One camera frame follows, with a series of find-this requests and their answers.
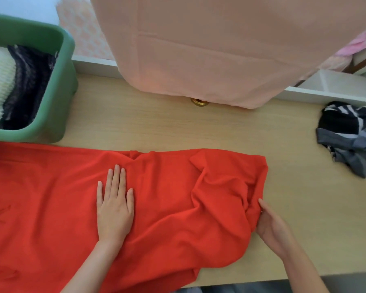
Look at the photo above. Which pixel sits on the person's right hand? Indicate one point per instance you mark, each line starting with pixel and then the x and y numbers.
pixel 274 231

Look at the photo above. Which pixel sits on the person's left hand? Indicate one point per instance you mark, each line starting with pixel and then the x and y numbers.
pixel 114 214

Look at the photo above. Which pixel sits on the person's left little finger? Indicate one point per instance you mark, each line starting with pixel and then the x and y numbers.
pixel 100 193

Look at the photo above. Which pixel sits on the person's right thumb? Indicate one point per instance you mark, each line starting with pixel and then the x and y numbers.
pixel 266 208

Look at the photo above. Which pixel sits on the person's left thumb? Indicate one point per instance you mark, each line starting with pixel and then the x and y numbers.
pixel 130 200

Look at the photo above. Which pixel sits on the person's left middle finger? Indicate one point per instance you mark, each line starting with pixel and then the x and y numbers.
pixel 116 180

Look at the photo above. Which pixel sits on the red cloth garment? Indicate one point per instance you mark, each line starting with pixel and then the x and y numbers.
pixel 177 207

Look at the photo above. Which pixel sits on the person's right forearm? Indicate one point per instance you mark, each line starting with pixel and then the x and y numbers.
pixel 303 271

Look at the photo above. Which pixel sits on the person's left forearm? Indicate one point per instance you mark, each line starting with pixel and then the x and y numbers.
pixel 88 270

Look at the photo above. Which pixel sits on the green plastic laundry basket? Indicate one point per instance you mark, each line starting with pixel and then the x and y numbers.
pixel 59 88

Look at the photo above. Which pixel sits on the grey black striped garment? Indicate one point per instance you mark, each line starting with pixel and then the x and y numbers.
pixel 350 137

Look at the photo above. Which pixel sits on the brass round knob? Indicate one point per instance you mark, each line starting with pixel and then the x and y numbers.
pixel 199 102

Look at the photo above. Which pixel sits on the dark patterned knitted garment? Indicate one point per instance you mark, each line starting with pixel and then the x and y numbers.
pixel 27 88

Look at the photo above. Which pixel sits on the cream knitted garment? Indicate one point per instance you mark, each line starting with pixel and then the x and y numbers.
pixel 0 85

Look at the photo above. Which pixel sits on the peach patterned bedsheet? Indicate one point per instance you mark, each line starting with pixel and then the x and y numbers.
pixel 82 27

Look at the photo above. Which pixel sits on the peach hanging fabric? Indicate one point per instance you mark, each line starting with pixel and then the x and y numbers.
pixel 225 42

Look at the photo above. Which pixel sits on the pink floral cloth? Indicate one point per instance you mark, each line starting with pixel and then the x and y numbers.
pixel 352 47

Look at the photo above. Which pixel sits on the white bed frame rail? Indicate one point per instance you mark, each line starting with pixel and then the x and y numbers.
pixel 329 96

